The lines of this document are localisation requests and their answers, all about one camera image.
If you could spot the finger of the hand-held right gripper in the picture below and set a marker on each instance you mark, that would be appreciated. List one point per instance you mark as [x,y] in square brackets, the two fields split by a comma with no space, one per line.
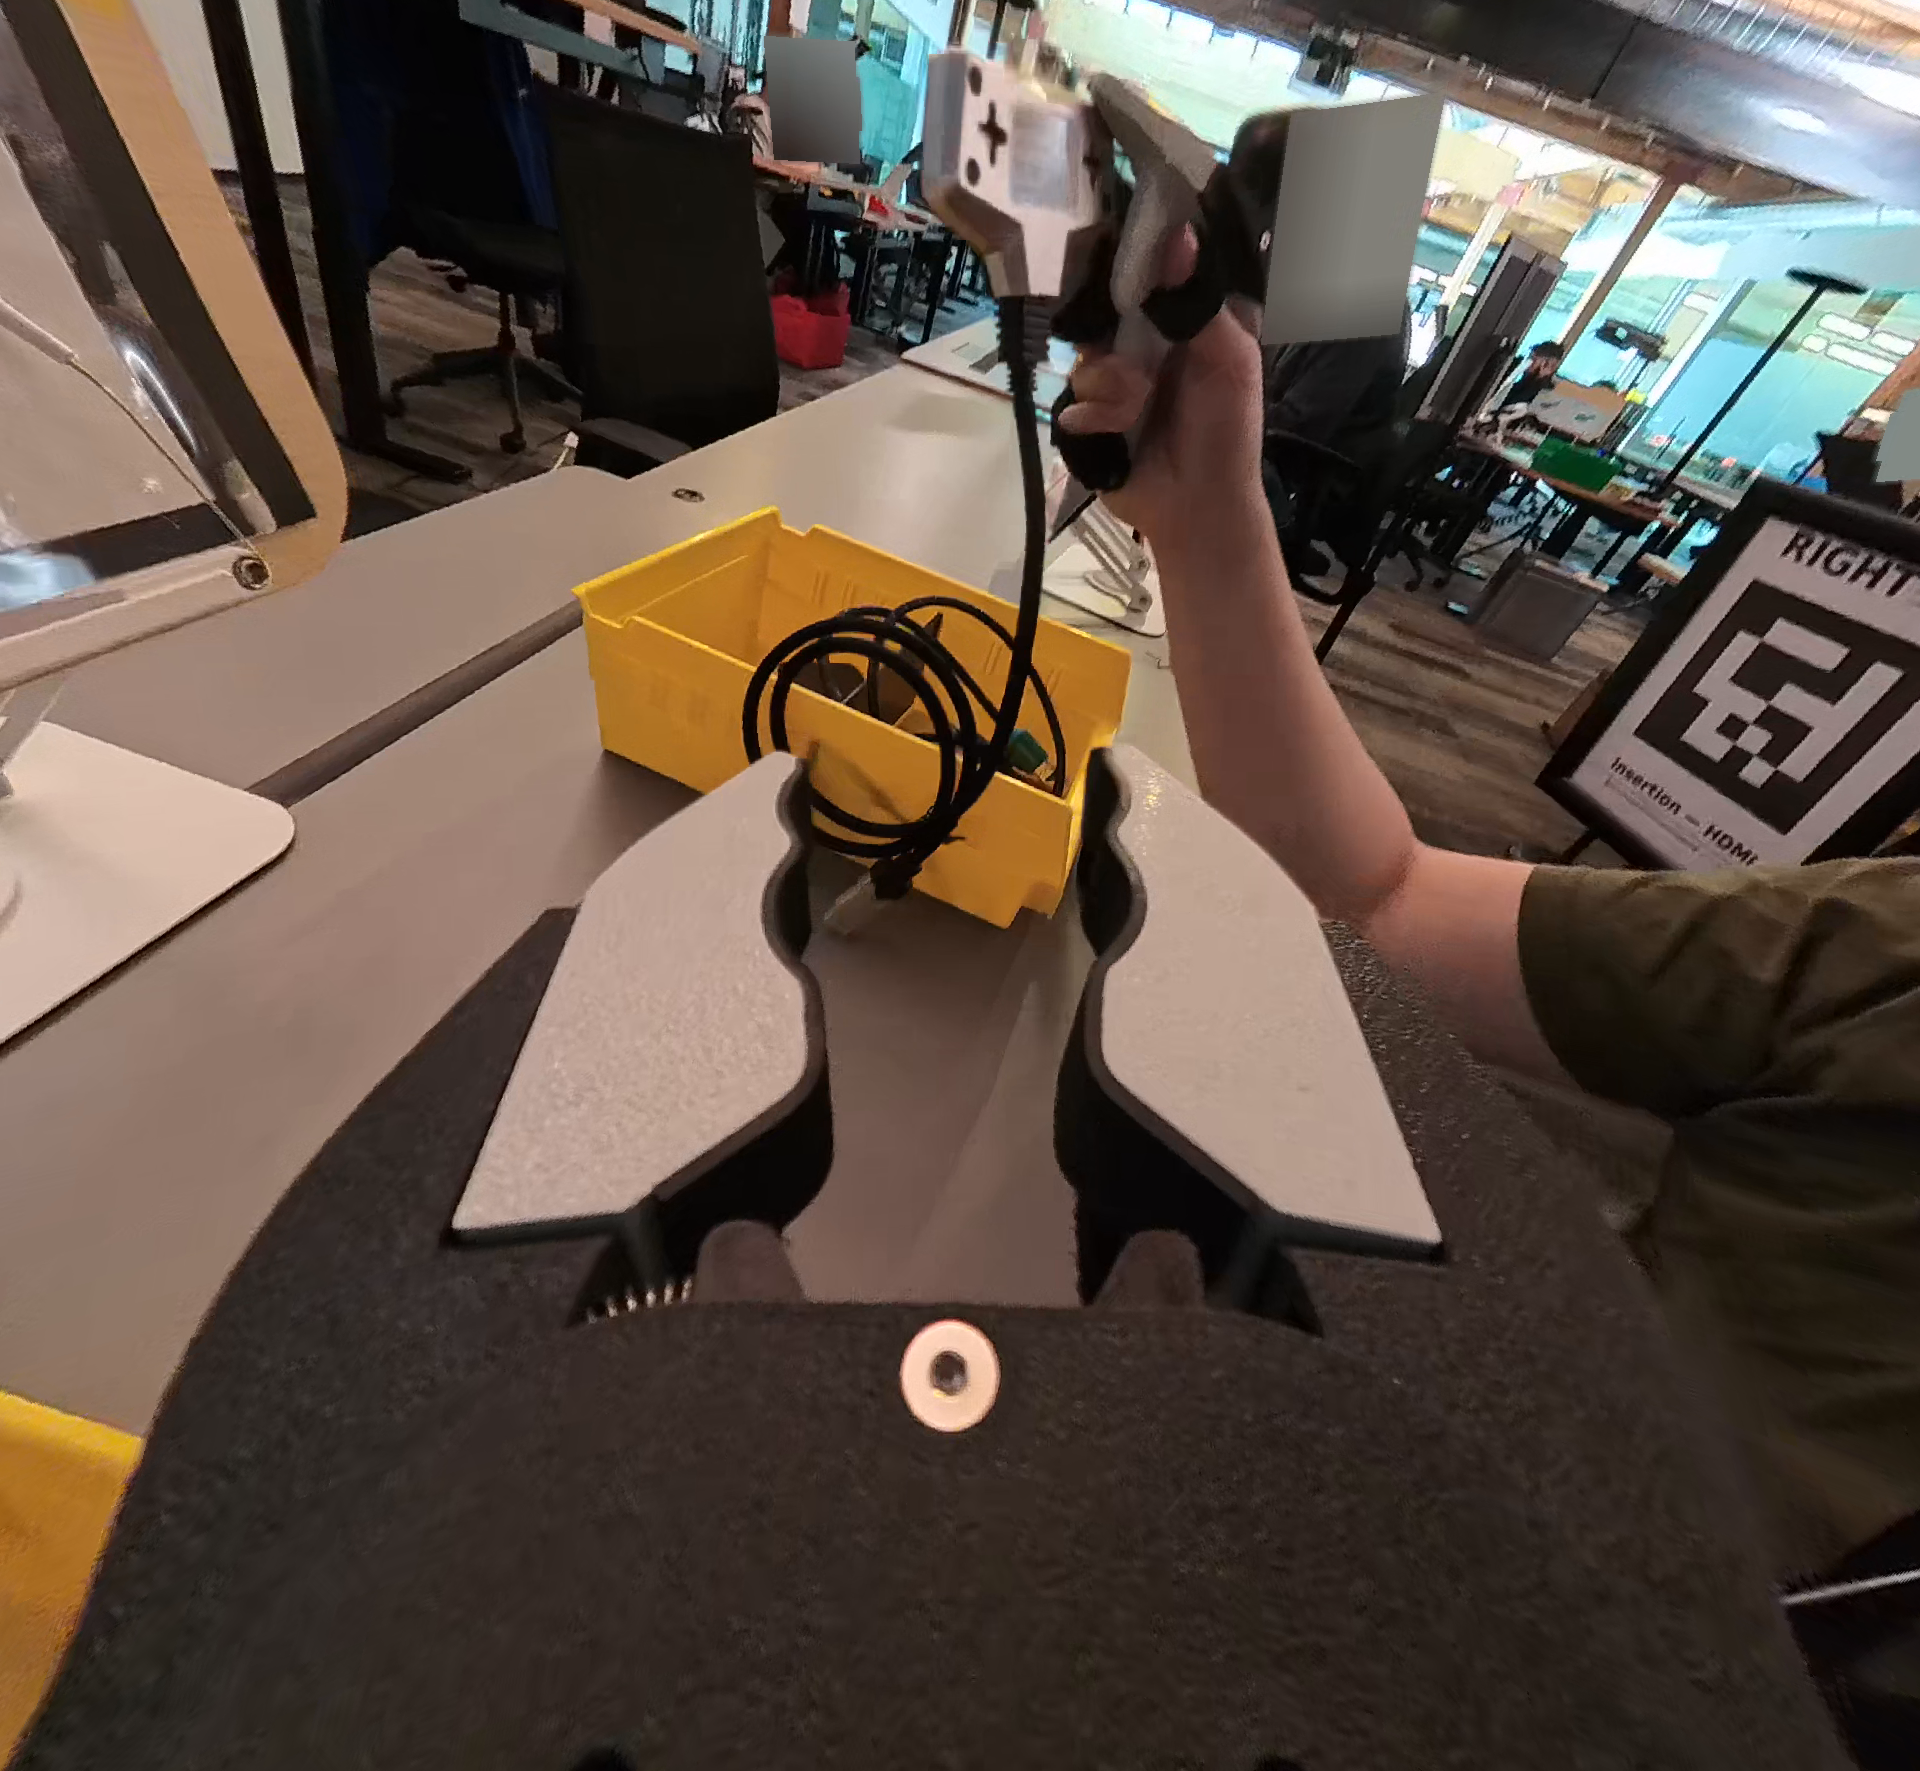
[1153,139]

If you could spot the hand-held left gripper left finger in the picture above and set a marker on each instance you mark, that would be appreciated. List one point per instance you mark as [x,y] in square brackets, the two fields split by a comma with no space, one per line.
[640,1036]

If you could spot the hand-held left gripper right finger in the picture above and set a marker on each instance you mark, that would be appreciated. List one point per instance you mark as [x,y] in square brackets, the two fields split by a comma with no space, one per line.
[1242,1051]

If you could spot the yellow plastic bin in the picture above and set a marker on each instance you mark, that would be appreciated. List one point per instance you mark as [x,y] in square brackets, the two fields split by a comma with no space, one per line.
[48,1542]
[675,688]

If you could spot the person's right hand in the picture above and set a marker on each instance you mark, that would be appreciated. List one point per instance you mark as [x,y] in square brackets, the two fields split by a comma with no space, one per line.
[1196,432]

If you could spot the black office chair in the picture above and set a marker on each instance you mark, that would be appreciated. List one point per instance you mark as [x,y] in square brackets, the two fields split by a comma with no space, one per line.
[661,275]
[1336,483]
[499,254]

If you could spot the red box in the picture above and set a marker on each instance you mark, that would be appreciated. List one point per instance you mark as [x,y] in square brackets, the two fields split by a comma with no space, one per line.
[814,334]

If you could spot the black bin divider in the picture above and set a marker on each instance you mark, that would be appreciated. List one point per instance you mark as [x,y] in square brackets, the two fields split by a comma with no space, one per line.
[860,688]

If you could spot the green box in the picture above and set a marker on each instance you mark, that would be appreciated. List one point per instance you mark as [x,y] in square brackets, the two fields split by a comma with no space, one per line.
[1576,463]

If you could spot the grey crate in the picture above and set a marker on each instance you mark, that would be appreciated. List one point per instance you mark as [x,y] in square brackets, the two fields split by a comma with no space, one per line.
[1540,611]

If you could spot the olive green shirt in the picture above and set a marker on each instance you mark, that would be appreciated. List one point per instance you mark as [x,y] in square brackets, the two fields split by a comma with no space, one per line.
[1765,1128]

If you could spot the white board stand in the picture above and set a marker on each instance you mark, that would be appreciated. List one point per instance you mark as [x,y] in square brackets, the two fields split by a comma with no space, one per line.
[132,827]

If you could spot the black framed marker sign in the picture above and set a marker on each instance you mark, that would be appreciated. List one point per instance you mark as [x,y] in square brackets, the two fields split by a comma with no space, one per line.
[1765,705]

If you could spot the wooden top desk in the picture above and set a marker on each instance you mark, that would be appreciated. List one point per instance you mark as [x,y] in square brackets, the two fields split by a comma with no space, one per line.
[337,229]

